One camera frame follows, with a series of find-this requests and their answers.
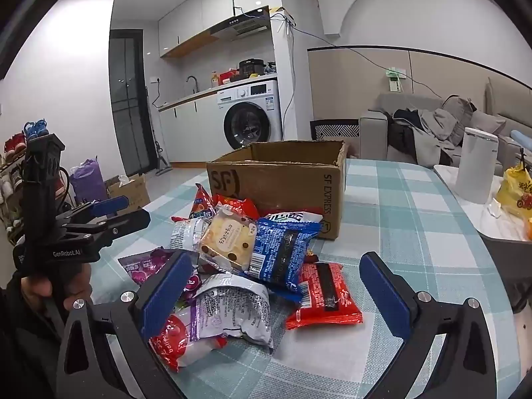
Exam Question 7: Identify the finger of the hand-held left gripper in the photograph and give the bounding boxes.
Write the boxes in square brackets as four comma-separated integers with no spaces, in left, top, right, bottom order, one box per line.
[62,208,151,238]
[54,196,129,227]

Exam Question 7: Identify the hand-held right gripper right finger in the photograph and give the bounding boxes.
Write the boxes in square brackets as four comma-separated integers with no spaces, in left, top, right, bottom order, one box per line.
[359,251,499,399]

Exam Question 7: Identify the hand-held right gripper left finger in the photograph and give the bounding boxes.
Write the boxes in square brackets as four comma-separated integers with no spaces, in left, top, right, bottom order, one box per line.
[55,250,200,399]

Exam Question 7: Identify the purple candy packet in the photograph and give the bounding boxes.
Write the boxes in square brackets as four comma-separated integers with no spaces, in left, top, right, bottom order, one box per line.
[118,247,200,300]

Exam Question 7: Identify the red black-striped snack packet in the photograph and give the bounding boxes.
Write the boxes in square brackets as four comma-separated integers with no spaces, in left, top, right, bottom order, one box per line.
[285,262,363,330]

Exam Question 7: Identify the red pointed snack bag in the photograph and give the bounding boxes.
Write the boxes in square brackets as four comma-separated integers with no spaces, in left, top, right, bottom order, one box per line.
[189,183,217,220]

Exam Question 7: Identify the yellow cake packet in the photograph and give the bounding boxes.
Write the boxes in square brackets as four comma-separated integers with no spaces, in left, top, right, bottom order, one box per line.
[198,209,258,270]

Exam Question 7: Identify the brown cardboard box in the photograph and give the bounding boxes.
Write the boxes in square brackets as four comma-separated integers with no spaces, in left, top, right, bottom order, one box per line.
[206,140,347,240]

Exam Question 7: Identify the person's left forearm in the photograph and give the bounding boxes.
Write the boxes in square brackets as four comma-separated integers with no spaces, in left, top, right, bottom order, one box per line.
[0,274,63,399]

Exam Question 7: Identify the person's left hand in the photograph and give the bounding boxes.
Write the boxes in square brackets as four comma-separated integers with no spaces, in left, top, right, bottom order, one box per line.
[19,263,93,312]

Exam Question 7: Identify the small cardboard box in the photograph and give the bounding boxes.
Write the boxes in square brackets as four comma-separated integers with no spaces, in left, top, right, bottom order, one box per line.
[105,174,151,210]

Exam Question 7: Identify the shoe rack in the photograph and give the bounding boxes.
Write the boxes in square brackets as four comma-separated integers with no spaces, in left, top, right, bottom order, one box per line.
[0,133,55,246]

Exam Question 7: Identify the purple plastic bag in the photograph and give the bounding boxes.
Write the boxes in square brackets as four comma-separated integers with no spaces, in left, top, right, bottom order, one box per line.
[68,158,109,206]

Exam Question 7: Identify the red white snack packet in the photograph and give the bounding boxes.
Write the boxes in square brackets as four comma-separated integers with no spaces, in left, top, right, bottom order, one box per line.
[150,314,227,372]

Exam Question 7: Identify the red shoes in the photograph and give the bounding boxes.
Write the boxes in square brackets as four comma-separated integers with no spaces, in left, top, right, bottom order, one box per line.
[3,132,26,154]

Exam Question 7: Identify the silver red snack packet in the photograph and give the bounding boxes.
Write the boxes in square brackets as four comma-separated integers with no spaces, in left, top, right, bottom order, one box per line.
[170,215,210,252]

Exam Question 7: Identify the grey stick vacuum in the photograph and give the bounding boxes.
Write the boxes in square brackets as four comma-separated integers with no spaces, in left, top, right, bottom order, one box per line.
[145,87,172,176]

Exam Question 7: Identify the silver purple-print snack packet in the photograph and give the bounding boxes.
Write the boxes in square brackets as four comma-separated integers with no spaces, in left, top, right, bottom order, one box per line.
[183,273,275,352]

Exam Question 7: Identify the blue shoes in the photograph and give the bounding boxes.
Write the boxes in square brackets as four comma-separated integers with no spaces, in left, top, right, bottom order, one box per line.
[23,120,47,140]

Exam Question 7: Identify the checked tablecloth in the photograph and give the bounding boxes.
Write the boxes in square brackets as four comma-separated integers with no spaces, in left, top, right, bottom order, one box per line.
[83,158,528,399]

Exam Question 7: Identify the dark glass door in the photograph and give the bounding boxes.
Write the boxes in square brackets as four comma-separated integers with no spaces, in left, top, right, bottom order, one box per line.
[109,29,159,177]

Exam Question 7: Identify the blue snack packet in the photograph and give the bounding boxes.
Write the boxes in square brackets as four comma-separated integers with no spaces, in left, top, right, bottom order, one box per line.
[245,217,323,296]

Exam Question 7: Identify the white base cabinet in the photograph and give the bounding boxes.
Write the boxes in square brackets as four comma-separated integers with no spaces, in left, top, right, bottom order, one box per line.
[158,100,227,163]

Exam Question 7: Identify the red crinkly snack bag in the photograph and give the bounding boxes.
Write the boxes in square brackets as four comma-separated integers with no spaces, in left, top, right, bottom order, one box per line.
[212,195,260,221]

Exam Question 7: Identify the white marble side table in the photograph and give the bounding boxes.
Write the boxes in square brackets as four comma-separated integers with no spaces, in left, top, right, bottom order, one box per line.
[433,162,532,312]

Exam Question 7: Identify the white cylindrical bin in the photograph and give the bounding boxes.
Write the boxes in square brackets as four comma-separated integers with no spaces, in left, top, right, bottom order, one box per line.
[453,127,498,204]

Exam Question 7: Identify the beige sofa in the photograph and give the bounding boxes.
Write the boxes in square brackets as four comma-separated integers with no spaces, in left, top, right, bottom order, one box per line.
[359,77,532,167]

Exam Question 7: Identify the white washing machine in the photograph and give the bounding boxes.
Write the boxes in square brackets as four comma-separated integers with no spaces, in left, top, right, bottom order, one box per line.
[216,80,284,150]

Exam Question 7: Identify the black jacket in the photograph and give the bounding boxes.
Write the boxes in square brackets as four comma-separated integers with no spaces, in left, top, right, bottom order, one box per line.
[388,108,422,163]

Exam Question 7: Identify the yellow plastic bag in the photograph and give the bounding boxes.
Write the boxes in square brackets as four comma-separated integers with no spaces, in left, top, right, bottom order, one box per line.
[496,162,532,221]

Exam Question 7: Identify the grey jacket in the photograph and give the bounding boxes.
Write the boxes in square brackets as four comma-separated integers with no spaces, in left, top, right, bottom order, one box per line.
[413,108,464,167]

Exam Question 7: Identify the black patterned basket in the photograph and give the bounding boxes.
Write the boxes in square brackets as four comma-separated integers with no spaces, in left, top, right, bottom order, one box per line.
[310,119,360,142]

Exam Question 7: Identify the dark grey pillow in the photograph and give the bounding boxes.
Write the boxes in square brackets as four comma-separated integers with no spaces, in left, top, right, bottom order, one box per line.
[441,95,476,146]

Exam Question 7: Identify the black rice cooker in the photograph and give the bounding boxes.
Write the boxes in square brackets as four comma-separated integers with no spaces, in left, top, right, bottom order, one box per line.
[238,59,267,79]

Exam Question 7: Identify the light grey pillow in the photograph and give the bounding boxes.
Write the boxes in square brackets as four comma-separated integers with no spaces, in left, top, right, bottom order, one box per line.
[469,110,507,138]

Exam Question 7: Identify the silver range hood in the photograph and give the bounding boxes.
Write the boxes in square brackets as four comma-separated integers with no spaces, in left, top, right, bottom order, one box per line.
[209,6,270,42]

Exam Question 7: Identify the white router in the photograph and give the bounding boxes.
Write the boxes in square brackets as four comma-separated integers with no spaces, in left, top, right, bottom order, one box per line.
[270,6,297,26]

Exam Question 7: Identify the white wall cabinets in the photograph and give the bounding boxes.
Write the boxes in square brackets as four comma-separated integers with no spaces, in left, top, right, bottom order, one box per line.
[158,0,277,59]

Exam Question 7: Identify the white wall remote control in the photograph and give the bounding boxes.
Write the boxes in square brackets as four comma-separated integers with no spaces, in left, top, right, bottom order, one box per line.
[384,67,410,92]

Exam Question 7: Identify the blue cable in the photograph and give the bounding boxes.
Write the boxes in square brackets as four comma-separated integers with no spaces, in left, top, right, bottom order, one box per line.
[282,23,297,142]

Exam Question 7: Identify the black cable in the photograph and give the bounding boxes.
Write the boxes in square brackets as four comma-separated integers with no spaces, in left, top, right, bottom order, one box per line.
[291,25,443,101]

